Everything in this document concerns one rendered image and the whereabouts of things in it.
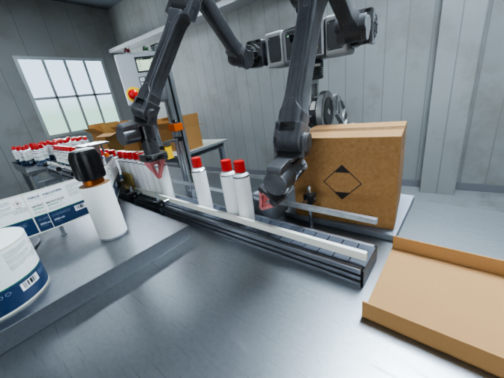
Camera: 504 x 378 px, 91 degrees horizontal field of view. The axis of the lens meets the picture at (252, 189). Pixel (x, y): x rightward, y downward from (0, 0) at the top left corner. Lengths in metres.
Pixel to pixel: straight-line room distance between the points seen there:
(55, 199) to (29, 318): 0.45
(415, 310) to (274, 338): 0.28
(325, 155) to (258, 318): 0.48
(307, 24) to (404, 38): 2.65
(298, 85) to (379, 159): 0.30
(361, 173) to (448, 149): 2.46
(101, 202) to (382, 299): 0.80
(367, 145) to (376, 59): 2.61
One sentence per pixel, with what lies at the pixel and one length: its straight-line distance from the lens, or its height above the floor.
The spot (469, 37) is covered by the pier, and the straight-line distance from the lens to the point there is 3.10.
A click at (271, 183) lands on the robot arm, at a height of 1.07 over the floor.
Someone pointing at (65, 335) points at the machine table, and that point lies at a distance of 0.75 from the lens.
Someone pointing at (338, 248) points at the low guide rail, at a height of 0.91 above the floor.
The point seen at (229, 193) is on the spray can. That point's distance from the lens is 0.79.
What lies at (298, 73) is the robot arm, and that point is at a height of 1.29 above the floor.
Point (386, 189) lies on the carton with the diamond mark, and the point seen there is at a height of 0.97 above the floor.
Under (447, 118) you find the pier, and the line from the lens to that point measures 3.12.
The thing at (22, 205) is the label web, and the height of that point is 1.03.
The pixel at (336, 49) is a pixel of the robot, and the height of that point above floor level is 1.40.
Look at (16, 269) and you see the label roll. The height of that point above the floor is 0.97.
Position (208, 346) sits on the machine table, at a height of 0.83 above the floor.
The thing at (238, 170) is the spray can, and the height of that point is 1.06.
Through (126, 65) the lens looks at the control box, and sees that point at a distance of 1.18.
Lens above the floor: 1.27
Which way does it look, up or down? 21 degrees down
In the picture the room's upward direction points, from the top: 8 degrees counter-clockwise
